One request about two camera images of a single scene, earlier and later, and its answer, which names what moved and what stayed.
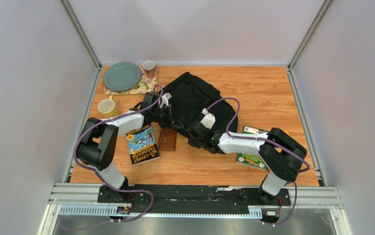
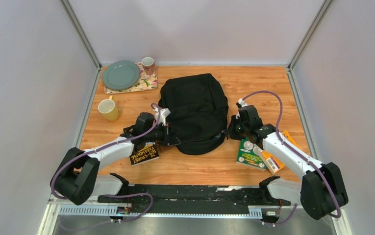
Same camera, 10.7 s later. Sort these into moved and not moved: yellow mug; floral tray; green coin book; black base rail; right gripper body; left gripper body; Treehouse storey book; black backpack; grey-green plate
Moved: left gripper body; black backpack; right gripper body
Not moved: Treehouse storey book; green coin book; grey-green plate; floral tray; yellow mug; black base rail
